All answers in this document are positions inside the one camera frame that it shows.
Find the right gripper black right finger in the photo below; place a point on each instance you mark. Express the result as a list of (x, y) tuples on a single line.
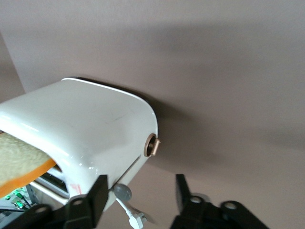
[(202, 217)]

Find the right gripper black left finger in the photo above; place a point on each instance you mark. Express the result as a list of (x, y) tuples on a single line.
[(83, 212)]

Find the translucent toaster lever knob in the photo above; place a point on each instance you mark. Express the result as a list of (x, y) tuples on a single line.
[(122, 192)]

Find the copper toaster dial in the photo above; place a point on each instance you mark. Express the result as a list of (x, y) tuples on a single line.
[(152, 145)]

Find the white two-slot toaster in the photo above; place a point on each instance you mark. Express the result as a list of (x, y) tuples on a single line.
[(83, 124)]

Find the small green-lit electronics box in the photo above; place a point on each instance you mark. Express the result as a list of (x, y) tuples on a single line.
[(17, 202)]

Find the bread slice with orange crust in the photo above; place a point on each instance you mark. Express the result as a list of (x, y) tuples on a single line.
[(16, 162)]

